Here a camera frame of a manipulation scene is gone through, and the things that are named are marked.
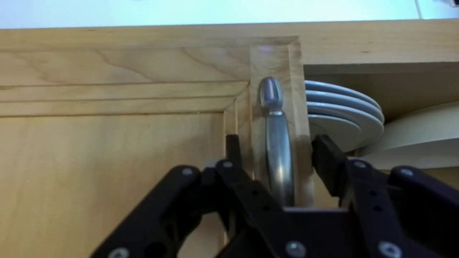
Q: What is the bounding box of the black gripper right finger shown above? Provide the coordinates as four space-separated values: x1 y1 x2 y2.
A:
310 133 459 258

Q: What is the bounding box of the wooden cupboard carcass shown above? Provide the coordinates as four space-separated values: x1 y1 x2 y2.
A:
0 18 459 212

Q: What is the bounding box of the brushed metal door handle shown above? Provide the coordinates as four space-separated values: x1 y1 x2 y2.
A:
257 74 297 207

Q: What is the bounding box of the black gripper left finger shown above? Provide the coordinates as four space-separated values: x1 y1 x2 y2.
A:
89 133 290 258

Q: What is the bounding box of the white ceramic bowl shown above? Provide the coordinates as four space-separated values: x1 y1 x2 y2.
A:
354 101 459 171

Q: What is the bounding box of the wooden cupboard door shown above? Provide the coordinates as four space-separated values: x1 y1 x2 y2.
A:
0 34 313 258

